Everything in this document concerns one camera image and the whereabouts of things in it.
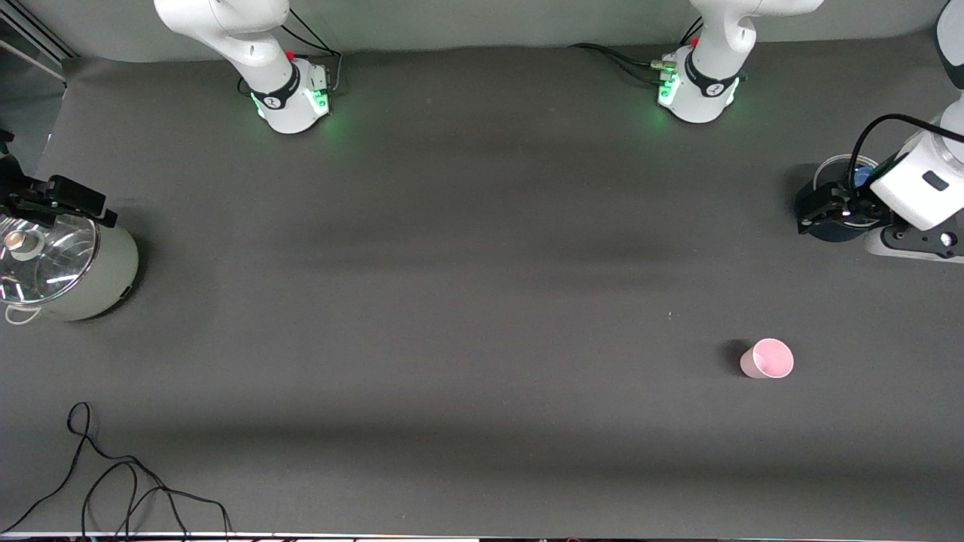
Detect black left arm base cables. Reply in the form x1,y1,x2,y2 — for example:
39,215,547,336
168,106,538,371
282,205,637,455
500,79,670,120
568,17,705,85

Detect beige cooking pot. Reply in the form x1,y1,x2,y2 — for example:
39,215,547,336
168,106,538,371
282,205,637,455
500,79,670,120
0,215,141,325

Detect thin black loose cable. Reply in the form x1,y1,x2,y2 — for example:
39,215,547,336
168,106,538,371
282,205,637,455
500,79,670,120
0,401,234,538

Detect glass lid with beige knob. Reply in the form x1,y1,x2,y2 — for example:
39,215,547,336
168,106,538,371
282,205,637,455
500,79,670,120
0,213,101,306

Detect black right arm base cables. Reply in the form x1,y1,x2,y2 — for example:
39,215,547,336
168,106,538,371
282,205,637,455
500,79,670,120
237,6,345,97

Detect black arm base cables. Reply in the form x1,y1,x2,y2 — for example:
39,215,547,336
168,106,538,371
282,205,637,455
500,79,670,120
237,6,345,97
568,17,705,85

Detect pink cup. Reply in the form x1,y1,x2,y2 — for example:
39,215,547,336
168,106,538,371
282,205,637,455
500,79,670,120
740,338,795,380

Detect metal frame rail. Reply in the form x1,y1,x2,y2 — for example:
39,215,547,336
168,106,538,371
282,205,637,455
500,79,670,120
0,14,78,85

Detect dark blue cooking pot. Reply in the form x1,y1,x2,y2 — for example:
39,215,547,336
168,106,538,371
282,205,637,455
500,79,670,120
795,154,883,244

